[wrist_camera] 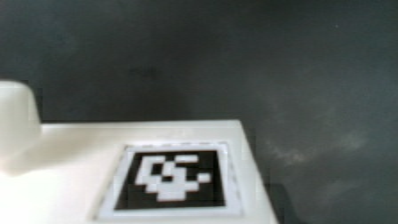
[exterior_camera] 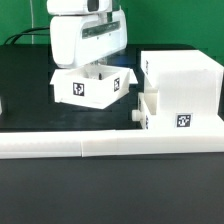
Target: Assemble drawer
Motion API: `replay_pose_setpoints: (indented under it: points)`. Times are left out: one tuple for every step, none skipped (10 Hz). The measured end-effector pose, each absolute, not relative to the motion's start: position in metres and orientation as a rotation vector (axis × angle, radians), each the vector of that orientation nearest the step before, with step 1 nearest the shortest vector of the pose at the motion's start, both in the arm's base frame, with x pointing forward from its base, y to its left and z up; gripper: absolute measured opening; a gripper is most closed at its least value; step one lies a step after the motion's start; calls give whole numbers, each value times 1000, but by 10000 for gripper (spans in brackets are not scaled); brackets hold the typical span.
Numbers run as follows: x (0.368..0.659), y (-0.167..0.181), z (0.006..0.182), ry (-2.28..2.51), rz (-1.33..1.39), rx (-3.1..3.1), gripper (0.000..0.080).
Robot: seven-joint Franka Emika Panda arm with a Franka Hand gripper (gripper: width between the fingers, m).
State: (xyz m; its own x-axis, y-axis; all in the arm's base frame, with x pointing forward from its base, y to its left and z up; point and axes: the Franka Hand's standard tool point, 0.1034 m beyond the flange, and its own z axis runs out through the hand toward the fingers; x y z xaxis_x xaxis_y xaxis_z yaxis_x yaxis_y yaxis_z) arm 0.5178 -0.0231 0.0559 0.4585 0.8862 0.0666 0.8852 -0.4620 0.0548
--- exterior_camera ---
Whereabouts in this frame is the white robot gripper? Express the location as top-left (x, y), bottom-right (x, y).
top-left (50, 10), bottom-right (127, 68)

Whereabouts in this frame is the white drawer one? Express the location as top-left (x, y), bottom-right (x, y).
top-left (50, 65), bottom-right (131, 109)
top-left (132, 93), bottom-right (157, 130)

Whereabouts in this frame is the white drawer front one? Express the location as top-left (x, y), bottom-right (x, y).
top-left (132, 93), bottom-right (157, 130)

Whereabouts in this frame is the white drawer cabinet box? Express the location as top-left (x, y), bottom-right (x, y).
top-left (140, 50), bottom-right (224, 129)

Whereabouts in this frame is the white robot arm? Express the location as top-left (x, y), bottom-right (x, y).
top-left (47, 0), bottom-right (127, 68)

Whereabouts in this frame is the fiducial marker sheet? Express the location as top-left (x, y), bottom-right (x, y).
top-left (129, 69), bottom-right (138, 84)

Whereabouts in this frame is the black cable bundle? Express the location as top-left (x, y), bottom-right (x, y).
top-left (3, 26), bottom-right (52, 46)

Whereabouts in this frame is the white L-shaped fence wall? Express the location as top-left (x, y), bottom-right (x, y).
top-left (0, 129), bottom-right (224, 159)

